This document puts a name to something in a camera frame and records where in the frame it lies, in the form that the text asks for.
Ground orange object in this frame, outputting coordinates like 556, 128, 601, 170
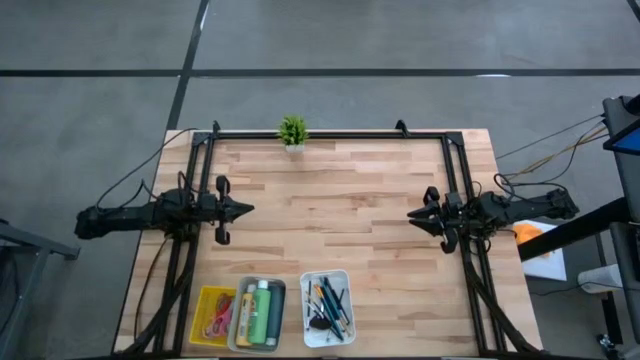
514, 223, 550, 257

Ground white paper sheet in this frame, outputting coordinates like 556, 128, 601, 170
512, 217, 569, 283

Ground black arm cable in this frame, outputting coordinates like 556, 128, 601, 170
94, 127, 201, 210
469, 172, 569, 202

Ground dark pens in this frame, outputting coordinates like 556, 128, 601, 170
317, 285, 346, 342

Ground dark teal paint bottle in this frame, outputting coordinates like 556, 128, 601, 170
265, 283, 286, 347

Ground white plastic bin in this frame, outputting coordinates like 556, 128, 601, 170
227, 276, 288, 355
298, 268, 358, 350

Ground white paper roll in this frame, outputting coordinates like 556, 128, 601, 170
577, 263, 625, 295

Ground black floor cable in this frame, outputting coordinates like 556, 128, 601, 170
494, 113, 609, 164

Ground black aluminium table frame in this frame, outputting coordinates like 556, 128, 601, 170
113, 118, 545, 359

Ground pink scissors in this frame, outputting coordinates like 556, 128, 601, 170
203, 298, 235, 340

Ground monitor with blue screen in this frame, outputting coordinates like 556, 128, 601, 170
602, 115, 640, 156

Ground black support beam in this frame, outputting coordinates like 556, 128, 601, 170
517, 196, 640, 263

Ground green paint bottle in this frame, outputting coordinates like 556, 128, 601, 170
247, 279, 272, 345

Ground grey metal table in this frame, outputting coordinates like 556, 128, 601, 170
0, 217, 82, 360

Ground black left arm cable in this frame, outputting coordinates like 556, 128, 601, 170
94, 127, 201, 210

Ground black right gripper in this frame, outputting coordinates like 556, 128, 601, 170
406, 186, 466, 255

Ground yellow plastic basket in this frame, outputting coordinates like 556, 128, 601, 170
188, 284, 237, 349

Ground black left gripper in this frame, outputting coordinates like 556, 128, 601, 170
198, 174, 256, 246

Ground brown floor cable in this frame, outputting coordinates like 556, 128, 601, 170
499, 130, 610, 180

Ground yellow paint bottle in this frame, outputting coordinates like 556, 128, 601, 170
234, 284, 255, 349

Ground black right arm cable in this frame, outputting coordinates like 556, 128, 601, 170
469, 172, 569, 202

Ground wide black paint brush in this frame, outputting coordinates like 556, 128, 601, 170
305, 299, 332, 332

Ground small green potted plant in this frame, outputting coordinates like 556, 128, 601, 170
277, 114, 310, 154

